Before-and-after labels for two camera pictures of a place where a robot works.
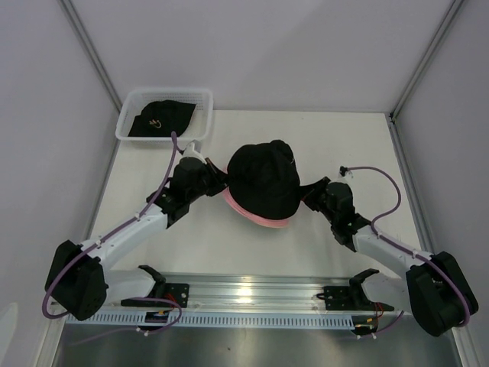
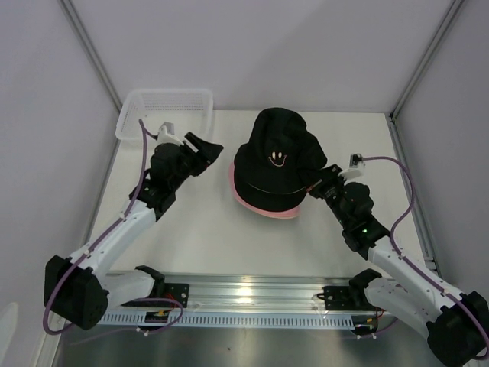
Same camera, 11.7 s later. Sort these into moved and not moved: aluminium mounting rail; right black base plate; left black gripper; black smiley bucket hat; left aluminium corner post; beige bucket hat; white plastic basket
Moved: beige bucket hat; black smiley bucket hat; left black gripper
Not moved: aluminium mounting rail; left aluminium corner post; right black base plate; white plastic basket
